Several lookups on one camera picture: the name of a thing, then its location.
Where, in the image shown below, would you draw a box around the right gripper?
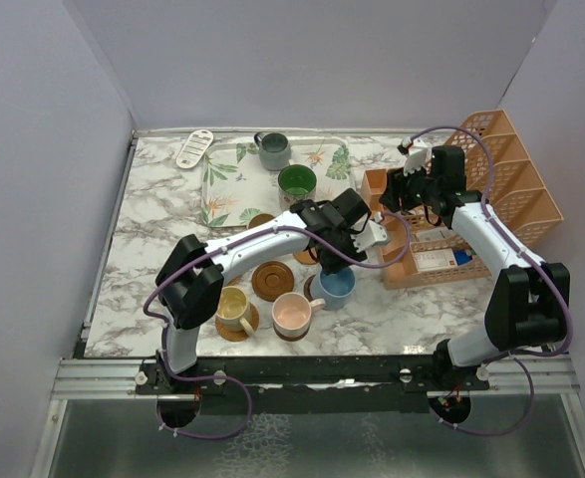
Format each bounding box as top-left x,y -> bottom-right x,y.
381,159 -> 440,213

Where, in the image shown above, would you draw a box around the light blue mug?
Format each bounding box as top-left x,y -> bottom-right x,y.
310,268 -> 356,311

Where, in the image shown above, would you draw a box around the tan brown mug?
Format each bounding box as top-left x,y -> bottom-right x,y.
247,213 -> 274,229

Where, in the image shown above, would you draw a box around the grey blue mug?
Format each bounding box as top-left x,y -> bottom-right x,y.
253,132 -> 292,171

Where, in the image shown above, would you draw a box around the pink mug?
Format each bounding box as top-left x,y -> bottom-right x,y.
272,292 -> 325,336

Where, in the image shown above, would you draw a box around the dark walnut coaster front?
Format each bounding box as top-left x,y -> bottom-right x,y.
274,329 -> 310,342

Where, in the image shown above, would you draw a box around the dark walnut coaster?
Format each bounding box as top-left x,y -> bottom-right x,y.
303,274 -> 316,302
274,329 -> 310,342

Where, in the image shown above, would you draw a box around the yellow mug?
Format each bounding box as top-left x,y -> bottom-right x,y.
216,286 -> 254,336

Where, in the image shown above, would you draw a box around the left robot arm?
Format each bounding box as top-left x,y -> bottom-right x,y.
148,188 -> 388,393

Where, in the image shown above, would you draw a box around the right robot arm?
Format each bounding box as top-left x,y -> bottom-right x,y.
380,145 -> 573,389

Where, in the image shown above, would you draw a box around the light wood coaster right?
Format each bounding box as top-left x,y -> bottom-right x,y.
293,251 -> 318,265

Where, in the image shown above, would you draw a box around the large brown wood coaster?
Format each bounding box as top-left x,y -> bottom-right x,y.
251,261 -> 295,302

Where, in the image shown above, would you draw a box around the woven rattan coaster front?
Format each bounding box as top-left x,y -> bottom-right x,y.
215,303 -> 259,342

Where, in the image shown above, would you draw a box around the green floral mug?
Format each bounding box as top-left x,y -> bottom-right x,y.
277,164 -> 317,211

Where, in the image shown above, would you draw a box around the orange plastic file organizer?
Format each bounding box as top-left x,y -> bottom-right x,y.
361,110 -> 563,290

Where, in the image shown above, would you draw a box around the stapler box in organizer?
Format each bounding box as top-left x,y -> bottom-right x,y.
412,227 -> 473,273

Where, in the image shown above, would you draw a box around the floral serving tray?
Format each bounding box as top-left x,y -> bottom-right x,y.
201,136 -> 355,228

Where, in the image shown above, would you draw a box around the white barcode tag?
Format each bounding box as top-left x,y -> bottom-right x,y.
175,129 -> 214,169

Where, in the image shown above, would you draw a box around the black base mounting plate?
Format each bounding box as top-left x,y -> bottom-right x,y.
136,355 -> 488,415

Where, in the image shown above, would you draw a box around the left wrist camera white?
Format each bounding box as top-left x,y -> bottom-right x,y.
351,220 -> 391,252

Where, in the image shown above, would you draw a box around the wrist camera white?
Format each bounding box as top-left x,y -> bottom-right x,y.
351,220 -> 391,252
398,137 -> 431,176

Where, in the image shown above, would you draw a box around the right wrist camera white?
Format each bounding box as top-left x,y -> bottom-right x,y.
398,137 -> 431,176

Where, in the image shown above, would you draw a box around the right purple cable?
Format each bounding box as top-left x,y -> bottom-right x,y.
399,123 -> 572,436

